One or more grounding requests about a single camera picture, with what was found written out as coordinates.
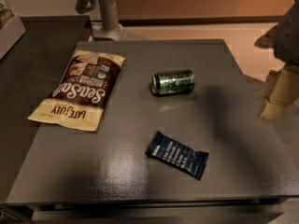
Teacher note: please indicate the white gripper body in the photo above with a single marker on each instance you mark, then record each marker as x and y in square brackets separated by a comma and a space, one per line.
[289, 37]

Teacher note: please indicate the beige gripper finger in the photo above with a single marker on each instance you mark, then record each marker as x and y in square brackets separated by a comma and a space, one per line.
[281, 90]

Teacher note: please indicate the dark blue RXBAR wrapper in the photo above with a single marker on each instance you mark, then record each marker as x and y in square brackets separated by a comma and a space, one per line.
[177, 155]

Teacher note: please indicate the green soda can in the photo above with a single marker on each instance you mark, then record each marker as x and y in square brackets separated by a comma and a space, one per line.
[172, 83]

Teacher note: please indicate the Late July chips bag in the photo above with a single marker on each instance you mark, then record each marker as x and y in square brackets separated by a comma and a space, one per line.
[78, 102]

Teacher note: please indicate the dark side table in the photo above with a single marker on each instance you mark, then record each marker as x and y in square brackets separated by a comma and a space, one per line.
[28, 73]

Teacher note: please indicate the white box at left edge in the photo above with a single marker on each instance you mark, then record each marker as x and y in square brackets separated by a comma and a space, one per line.
[11, 28]

